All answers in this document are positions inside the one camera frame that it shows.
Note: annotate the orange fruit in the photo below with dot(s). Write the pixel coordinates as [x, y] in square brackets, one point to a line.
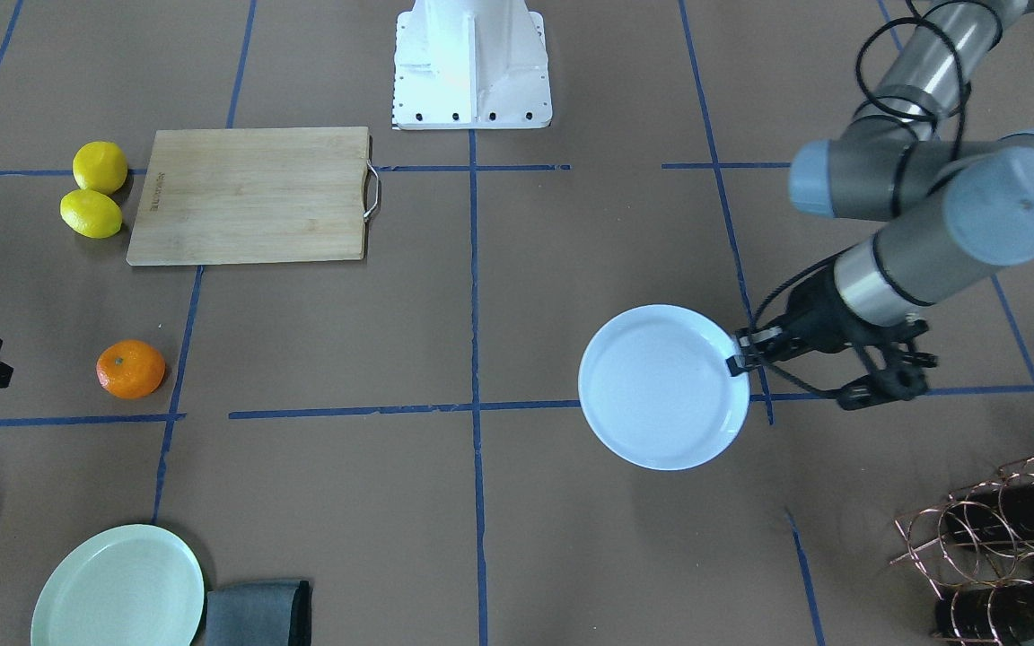
[130, 369]

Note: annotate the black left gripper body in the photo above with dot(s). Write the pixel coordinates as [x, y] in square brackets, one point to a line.
[811, 316]

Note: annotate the light green plate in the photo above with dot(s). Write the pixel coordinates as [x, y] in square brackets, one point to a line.
[135, 584]

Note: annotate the light blue plate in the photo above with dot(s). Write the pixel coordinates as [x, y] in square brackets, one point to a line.
[655, 386]

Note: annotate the dark wine bottle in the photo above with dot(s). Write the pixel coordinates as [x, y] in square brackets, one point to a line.
[1001, 518]
[1004, 614]

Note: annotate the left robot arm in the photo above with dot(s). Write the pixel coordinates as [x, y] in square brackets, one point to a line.
[952, 212]

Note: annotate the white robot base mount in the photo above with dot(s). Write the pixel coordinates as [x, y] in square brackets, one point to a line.
[470, 65]

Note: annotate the yellow lemon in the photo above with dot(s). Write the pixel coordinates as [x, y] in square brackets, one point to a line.
[91, 214]
[101, 166]

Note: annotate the upper yellow lemon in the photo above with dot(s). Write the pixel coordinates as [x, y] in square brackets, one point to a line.
[91, 214]

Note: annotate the grey folded cloth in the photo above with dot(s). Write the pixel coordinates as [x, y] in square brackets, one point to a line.
[275, 612]

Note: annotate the lower yellow lemon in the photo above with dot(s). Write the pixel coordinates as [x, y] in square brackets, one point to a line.
[101, 166]

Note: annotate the bamboo cutting board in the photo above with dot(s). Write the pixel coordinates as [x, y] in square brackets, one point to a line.
[241, 196]

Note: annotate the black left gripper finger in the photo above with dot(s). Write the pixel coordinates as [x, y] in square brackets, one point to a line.
[755, 347]

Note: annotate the copper wire wine rack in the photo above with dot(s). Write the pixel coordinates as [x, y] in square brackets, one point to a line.
[975, 549]

